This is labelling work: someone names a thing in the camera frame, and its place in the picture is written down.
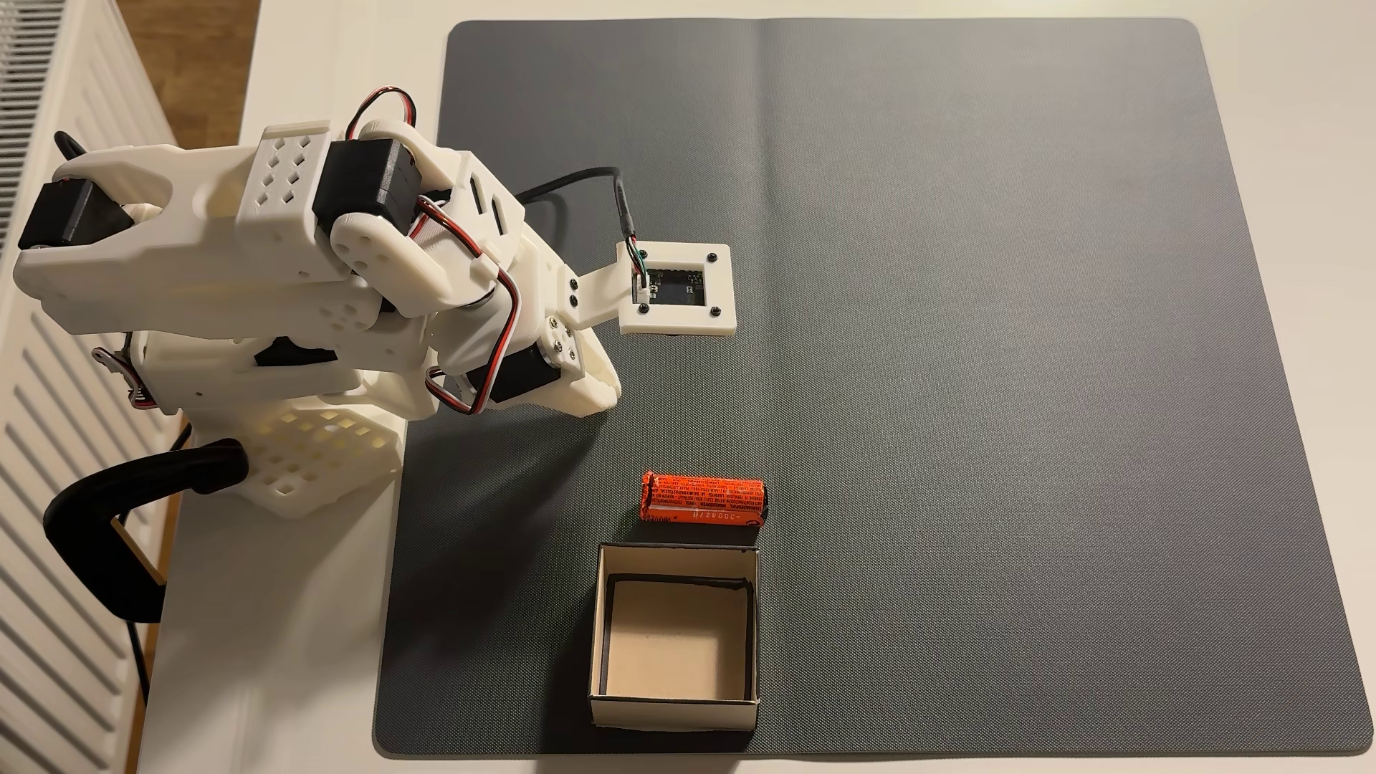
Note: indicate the dark grey table mat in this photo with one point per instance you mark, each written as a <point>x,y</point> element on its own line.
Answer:
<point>968,376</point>

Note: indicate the red cylindrical battery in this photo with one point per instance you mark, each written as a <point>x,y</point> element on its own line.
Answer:
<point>704,499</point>

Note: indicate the small open cardboard box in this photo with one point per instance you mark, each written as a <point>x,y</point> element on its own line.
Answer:
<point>675,645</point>

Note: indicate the white wall radiator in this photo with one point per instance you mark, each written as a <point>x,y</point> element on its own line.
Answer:
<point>54,645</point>

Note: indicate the black table clamp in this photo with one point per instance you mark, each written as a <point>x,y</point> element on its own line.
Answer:
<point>86,538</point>

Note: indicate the white square camera mount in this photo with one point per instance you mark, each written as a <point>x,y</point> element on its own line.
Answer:
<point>718,290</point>

